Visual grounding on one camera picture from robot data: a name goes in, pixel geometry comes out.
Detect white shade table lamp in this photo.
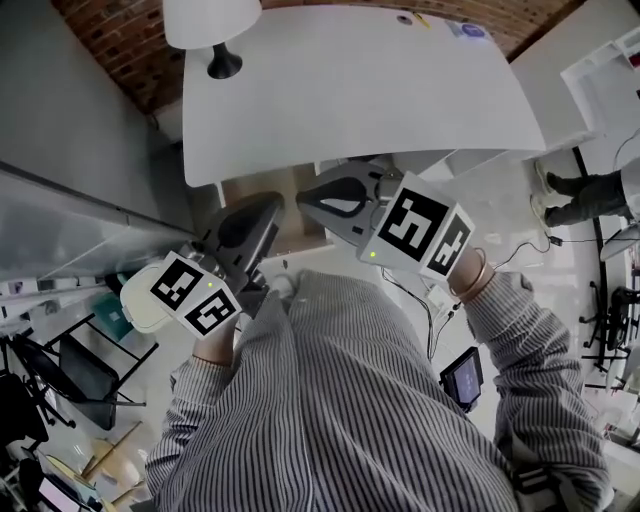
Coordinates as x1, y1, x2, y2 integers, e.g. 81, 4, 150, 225
163, 0, 263, 80

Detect person's right forearm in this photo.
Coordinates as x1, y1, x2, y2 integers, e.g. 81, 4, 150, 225
446, 246, 615, 512

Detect black office chair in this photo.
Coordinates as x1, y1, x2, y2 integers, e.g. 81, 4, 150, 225
0, 329, 76, 456

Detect laptop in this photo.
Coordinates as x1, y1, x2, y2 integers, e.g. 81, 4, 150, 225
37, 474, 86, 512

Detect beige trash bin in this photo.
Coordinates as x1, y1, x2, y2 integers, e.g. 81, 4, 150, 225
119, 264, 176, 335

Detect black screen device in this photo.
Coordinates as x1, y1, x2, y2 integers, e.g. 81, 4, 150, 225
438, 346, 485, 414

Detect person's left forearm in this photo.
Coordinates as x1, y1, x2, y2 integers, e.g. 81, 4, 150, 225
144, 319, 241, 501

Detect black metal pole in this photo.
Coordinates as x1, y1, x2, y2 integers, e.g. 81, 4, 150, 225
572, 147, 614, 351

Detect black folding chair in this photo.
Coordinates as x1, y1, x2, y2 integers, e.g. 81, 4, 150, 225
44, 312, 161, 431

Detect wooden table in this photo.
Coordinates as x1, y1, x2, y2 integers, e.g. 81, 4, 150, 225
74, 419, 151, 506

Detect teal plastic box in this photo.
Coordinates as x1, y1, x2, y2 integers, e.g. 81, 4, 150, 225
92, 292, 132, 341

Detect white power strip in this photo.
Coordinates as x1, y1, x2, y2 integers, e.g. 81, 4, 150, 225
424, 284, 454, 316

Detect white bookshelf cabinet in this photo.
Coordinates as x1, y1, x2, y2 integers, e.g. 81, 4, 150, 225
509, 24, 640, 151

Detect gold bangle bracelet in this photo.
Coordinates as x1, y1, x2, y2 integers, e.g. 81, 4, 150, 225
447, 247, 497, 301

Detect black power cable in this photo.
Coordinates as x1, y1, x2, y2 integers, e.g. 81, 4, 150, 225
492, 234, 601, 271

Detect grey refrigerator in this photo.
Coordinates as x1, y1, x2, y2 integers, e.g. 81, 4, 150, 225
0, 0, 201, 281

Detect person's striped shirt torso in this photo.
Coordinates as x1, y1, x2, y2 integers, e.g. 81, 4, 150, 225
144, 269, 516, 512

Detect white desk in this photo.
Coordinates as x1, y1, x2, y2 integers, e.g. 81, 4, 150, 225
181, 4, 599, 189

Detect grey oval board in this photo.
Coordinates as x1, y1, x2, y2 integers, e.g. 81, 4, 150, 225
599, 229, 640, 261

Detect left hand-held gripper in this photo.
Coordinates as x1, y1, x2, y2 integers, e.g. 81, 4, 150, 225
149, 192, 286, 341

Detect blue white packet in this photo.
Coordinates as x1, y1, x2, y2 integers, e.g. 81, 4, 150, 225
446, 19, 489, 40

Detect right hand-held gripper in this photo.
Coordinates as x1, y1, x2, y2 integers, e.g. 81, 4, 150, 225
297, 167, 475, 278

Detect black wheeled stand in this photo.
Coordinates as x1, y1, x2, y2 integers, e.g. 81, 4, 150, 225
579, 279, 640, 361

